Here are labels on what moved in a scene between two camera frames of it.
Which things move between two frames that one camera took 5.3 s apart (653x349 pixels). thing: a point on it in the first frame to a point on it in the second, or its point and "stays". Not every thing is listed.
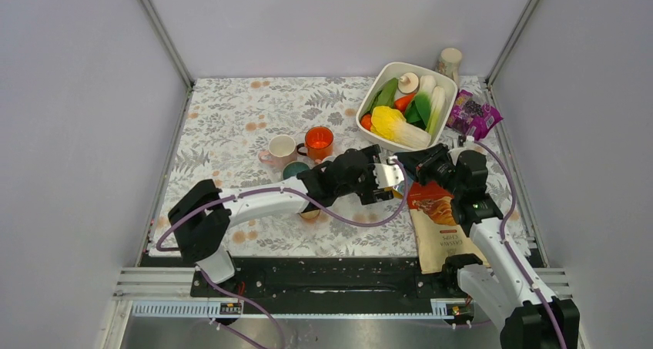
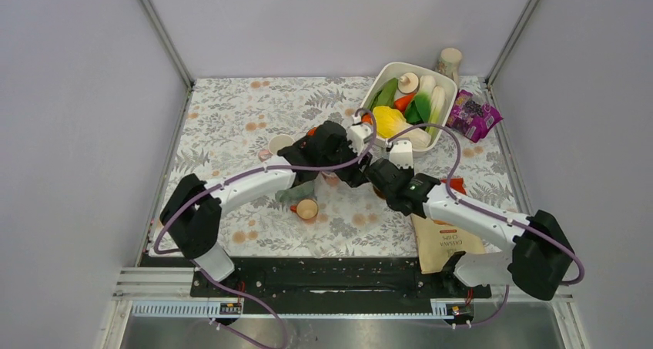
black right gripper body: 435,166 to 410,172
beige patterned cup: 449,64 stays
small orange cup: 310,216 stays
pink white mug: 282,149 stays
